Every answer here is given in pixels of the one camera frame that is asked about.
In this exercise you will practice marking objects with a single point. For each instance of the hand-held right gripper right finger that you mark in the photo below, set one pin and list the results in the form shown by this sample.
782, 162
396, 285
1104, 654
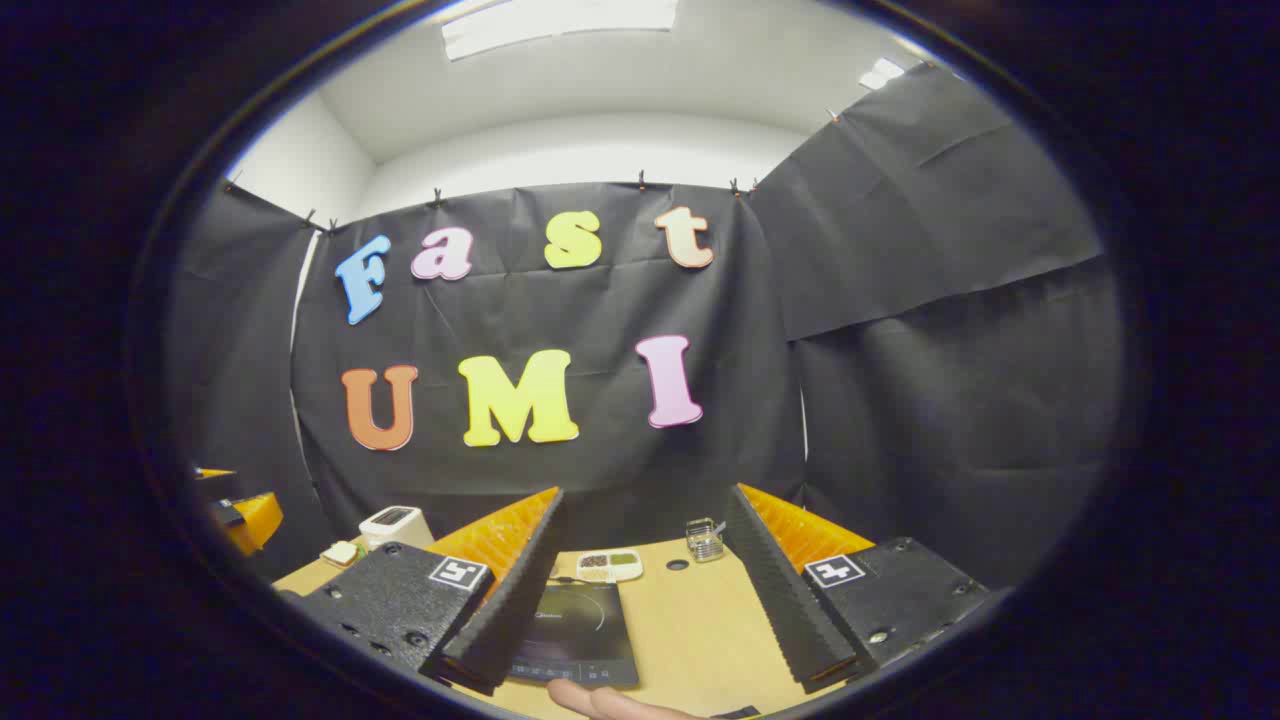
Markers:
790, 620

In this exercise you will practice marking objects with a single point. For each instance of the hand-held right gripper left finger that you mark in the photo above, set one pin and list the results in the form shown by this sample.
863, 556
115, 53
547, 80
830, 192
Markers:
515, 620

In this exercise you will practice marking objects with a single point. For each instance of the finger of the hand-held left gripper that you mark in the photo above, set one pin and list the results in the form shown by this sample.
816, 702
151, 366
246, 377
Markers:
215, 473
255, 520

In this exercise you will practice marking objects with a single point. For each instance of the black induction cooktop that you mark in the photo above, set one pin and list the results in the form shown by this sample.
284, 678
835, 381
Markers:
580, 630

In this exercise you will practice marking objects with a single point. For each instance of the sandwich with lettuce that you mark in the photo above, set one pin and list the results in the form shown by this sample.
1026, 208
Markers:
342, 551

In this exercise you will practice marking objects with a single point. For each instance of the white rectangular tray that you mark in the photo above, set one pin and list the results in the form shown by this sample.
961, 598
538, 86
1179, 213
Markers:
341, 562

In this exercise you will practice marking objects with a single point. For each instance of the white divided plate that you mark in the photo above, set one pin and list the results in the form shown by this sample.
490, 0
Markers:
609, 572

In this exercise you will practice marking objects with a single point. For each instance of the white toaster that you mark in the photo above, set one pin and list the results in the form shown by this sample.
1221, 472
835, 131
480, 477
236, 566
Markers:
392, 525

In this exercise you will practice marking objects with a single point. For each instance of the black backdrop cloth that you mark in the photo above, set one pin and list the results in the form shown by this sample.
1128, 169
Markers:
600, 300

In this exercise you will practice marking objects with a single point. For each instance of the small ceiling light panel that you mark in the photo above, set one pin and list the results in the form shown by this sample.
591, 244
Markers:
882, 73

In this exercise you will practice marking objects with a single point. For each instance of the large ceiling light panel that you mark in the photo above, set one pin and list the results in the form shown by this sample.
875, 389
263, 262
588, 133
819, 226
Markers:
560, 22

